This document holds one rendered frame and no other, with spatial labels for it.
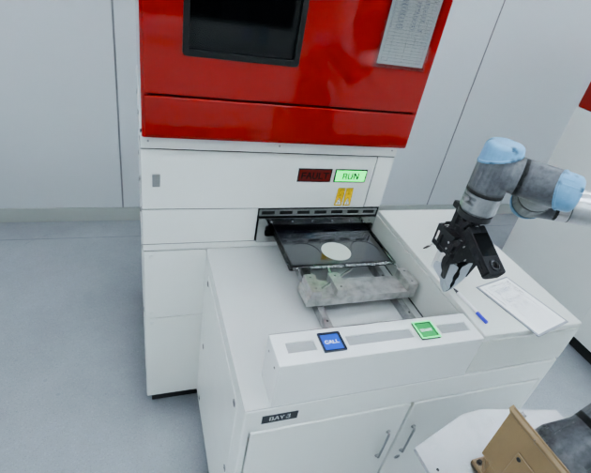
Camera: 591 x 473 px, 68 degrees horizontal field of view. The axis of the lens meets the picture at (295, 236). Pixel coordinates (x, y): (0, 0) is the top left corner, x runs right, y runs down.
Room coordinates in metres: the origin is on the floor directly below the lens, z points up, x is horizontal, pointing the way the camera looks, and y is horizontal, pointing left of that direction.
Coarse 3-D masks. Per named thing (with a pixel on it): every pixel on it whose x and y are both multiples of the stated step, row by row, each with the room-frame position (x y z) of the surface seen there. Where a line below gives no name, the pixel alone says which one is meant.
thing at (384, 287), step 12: (384, 276) 1.14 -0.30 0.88; (300, 288) 1.01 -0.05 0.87; (348, 288) 1.04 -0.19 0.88; (360, 288) 1.06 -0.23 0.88; (372, 288) 1.07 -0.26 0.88; (384, 288) 1.08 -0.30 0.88; (396, 288) 1.09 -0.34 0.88; (312, 300) 0.96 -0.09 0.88; (324, 300) 0.98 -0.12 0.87; (336, 300) 0.99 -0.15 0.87; (348, 300) 1.01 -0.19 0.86; (360, 300) 1.03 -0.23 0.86; (372, 300) 1.04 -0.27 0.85
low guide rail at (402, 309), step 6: (372, 270) 1.23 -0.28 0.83; (378, 270) 1.21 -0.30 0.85; (378, 276) 1.19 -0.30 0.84; (390, 300) 1.10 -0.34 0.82; (396, 300) 1.08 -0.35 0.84; (402, 300) 1.08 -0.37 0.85; (396, 306) 1.07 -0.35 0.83; (402, 306) 1.05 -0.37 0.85; (402, 312) 1.04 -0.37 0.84; (408, 312) 1.03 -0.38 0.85; (402, 318) 1.03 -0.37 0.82; (408, 318) 1.01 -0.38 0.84
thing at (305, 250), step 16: (288, 224) 1.30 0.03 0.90; (304, 224) 1.33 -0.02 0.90; (320, 224) 1.35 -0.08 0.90; (336, 224) 1.37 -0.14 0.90; (352, 224) 1.40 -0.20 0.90; (288, 240) 1.21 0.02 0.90; (304, 240) 1.23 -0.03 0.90; (320, 240) 1.24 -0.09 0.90; (336, 240) 1.26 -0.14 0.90; (352, 240) 1.29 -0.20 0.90; (368, 240) 1.31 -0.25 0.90; (288, 256) 1.12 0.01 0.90; (304, 256) 1.14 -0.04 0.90; (320, 256) 1.15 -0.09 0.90; (352, 256) 1.19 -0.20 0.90; (368, 256) 1.21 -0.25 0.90; (384, 256) 1.23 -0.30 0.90
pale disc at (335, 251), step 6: (324, 246) 1.22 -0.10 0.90; (330, 246) 1.22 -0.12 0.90; (336, 246) 1.23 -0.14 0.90; (342, 246) 1.24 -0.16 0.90; (324, 252) 1.18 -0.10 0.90; (330, 252) 1.19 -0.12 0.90; (336, 252) 1.19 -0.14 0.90; (342, 252) 1.20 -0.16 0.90; (348, 252) 1.21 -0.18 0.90; (336, 258) 1.16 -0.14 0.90; (342, 258) 1.17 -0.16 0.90
